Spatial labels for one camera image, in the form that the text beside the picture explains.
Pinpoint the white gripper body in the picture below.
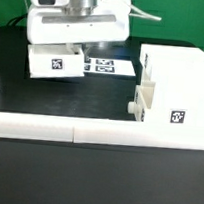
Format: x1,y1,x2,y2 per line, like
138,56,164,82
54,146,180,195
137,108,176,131
27,7,130,45

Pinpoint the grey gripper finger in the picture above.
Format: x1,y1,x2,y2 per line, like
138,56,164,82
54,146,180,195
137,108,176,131
66,43,83,54

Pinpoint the white drawer box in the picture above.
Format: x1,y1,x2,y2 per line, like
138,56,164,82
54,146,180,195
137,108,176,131
127,81,156,122
27,43,85,78

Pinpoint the white front drawer box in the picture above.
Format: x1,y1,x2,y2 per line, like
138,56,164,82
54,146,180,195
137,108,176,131
127,81,156,122

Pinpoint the white drawer cabinet frame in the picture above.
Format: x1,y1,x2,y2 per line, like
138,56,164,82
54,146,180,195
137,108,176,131
139,43,204,128

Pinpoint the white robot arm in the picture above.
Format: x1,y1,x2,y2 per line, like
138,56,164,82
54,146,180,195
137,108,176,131
27,0,130,45

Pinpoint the white marker tag sheet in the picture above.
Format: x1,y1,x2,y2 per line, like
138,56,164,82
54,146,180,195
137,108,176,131
84,58,136,77

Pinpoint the white front fence bar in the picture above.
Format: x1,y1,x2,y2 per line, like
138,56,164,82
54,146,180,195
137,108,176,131
0,112,204,150

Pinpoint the black cable bundle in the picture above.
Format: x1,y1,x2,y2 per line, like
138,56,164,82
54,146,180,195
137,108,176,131
5,11,30,29

